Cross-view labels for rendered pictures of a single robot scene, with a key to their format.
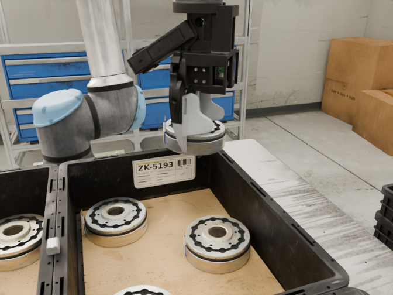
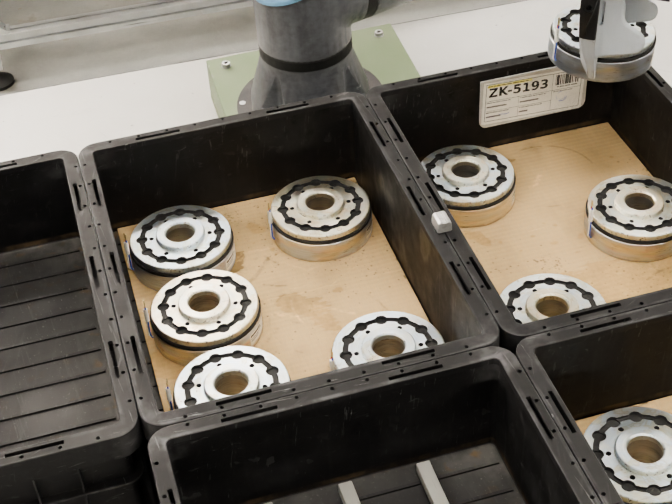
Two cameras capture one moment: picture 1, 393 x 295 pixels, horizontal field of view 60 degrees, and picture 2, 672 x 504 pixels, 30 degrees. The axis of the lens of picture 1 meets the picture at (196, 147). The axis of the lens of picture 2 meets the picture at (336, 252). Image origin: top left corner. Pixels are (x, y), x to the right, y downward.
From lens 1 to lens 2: 0.74 m
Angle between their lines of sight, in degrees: 17
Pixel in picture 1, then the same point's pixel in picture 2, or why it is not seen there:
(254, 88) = not seen: outside the picture
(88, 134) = (356, 14)
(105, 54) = not seen: outside the picture
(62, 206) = (415, 167)
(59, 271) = (463, 250)
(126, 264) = (500, 251)
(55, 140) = (300, 30)
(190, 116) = (609, 28)
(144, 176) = (498, 106)
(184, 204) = (567, 154)
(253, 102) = not seen: outside the picture
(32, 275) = (367, 266)
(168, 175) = (538, 102)
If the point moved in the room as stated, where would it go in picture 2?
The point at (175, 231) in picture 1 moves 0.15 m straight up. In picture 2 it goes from (562, 201) to (572, 79)
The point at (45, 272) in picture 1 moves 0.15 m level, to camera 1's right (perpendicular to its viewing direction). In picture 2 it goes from (447, 252) to (619, 250)
